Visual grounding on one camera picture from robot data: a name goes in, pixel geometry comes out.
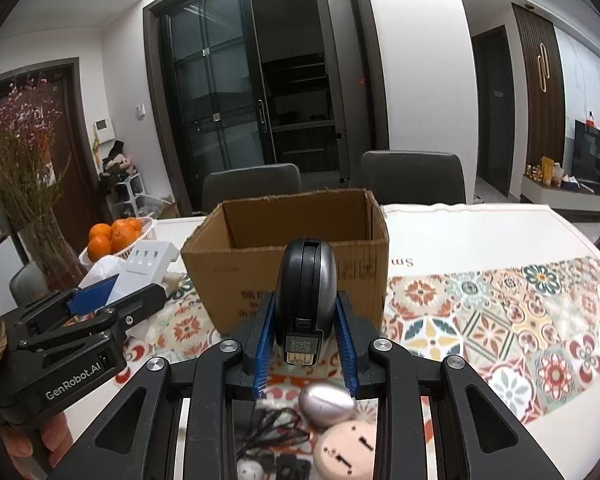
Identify white USB hub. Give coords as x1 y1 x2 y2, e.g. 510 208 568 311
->
107 240 180 304

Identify floral fabric tissue cover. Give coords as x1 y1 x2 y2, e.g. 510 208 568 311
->
79 255 126 289

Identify orange fruit front right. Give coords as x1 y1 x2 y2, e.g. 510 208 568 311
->
110 221 137 254

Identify glass vase dried flowers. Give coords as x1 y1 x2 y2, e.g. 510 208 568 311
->
0 77 84 289

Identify black power adapter with cable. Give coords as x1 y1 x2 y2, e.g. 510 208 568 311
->
235 408 311 460

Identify dark dining chair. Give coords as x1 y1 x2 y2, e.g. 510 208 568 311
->
360 151 466 206
201 164 301 214

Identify orange fruit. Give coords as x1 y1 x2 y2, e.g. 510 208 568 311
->
86 235 111 263
88 223 111 240
110 221 137 254

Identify white shoe rack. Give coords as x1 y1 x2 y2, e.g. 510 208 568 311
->
107 171 145 219

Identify wall intercom panel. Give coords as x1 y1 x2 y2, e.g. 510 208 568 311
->
94 118 116 143

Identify black clip mount device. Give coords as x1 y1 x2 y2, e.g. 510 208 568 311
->
275 454 312 480

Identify white robot figurine keychain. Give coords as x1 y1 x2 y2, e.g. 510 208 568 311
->
237 458 264 480

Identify white fruit basket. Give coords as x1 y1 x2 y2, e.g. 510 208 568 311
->
79 217 157 270

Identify dark dining chair left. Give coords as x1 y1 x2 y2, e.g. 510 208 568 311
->
201 164 301 214

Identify silver oval mouse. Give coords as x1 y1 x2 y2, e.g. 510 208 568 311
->
298 382 356 428

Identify white TV cabinet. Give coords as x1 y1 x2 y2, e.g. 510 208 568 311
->
520 177 600 214

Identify patterned tile table runner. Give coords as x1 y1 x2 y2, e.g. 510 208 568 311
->
114 257 600 424

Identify person left hand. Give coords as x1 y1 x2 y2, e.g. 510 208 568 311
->
0 410 74 474

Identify orange fruit front left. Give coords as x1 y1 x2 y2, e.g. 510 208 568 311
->
86 235 111 263

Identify brown cardboard box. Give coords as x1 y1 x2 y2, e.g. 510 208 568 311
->
181 188 389 335

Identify orange fruit back left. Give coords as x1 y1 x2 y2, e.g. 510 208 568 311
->
88 223 111 240

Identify dark dining chair right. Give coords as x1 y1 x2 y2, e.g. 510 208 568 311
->
360 151 466 206

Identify black television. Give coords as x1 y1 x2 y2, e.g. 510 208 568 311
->
571 120 600 191

